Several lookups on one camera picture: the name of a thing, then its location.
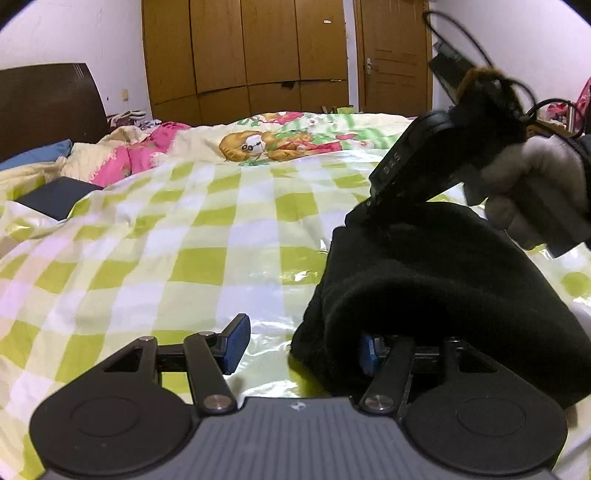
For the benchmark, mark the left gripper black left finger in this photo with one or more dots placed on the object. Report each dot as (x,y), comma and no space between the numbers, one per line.
(139,407)

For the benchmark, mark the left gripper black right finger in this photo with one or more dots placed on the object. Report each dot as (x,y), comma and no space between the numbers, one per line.
(462,409)

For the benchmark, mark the black pants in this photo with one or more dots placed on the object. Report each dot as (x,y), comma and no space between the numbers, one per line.
(441,272)

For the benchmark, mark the grey gloved right hand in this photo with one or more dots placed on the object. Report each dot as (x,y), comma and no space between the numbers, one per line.
(537,192)

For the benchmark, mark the brown wooden door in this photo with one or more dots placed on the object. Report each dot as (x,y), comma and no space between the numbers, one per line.
(393,52)

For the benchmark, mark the green checkered plastic sheet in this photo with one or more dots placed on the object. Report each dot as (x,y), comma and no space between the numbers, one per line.
(176,250)

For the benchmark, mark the dark blue folded cloth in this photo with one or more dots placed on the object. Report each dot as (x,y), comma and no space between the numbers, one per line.
(56,198)

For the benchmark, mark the floral cartoon quilt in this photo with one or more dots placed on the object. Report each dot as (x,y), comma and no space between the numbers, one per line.
(262,138)

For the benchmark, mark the blue pillow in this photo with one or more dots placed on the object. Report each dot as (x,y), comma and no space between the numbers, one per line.
(48,153)

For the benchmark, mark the brown wooden wardrobe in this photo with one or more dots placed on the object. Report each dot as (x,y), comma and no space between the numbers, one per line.
(214,62)

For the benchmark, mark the dark wooden headboard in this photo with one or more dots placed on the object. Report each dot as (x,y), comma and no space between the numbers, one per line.
(44,104)

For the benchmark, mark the clothes pile by wall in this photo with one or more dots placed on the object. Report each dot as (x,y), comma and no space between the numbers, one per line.
(136,118)

